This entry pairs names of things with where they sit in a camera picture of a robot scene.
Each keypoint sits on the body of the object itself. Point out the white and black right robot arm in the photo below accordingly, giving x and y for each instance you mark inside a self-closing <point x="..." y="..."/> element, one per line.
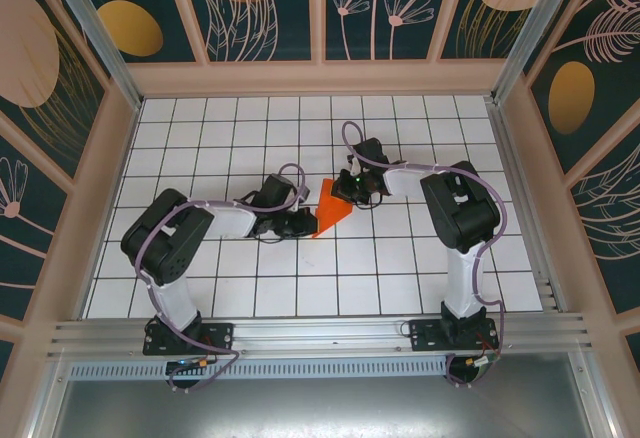
<point x="410" y="180"/>

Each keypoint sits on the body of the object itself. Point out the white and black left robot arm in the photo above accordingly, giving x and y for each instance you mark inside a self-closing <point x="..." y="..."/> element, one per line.
<point x="230" y="223"/>

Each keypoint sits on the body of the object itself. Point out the grey metal sheet panel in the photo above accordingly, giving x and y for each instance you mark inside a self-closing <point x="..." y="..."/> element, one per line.
<point x="320" y="408"/>

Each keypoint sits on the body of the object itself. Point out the small electronics board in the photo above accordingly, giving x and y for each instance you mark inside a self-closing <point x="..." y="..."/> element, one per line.
<point x="192" y="364"/>
<point x="482" y="362"/>

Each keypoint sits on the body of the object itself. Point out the aluminium mounting rail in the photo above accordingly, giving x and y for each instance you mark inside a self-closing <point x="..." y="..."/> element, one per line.
<point x="320" y="335"/>

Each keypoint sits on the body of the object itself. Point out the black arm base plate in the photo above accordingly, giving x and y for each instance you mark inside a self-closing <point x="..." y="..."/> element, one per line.
<point x="425" y="335"/>
<point x="215" y="338"/>

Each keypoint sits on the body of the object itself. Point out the aluminium side rail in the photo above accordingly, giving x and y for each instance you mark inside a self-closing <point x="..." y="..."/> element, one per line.
<point x="526" y="208"/>

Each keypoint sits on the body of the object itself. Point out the aluminium frame post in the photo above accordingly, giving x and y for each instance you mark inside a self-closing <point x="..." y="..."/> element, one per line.
<point x="540" y="23"/>
<point x="100" y="33"/>

